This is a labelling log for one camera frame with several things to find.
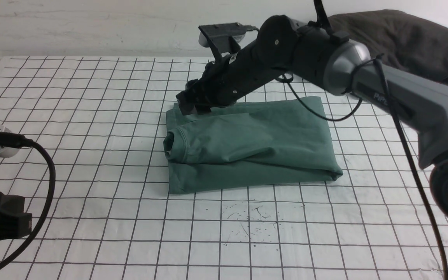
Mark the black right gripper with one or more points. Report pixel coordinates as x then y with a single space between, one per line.
223 83

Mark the green long-sleeve top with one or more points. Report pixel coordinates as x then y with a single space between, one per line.
249 144

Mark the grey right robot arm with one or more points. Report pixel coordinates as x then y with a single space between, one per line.
338 65

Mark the white grid-pattern tablecloth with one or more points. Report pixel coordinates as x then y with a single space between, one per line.
102 120

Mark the dark grey-brown garment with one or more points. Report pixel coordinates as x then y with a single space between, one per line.
407 42

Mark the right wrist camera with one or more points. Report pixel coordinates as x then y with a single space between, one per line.
223 38

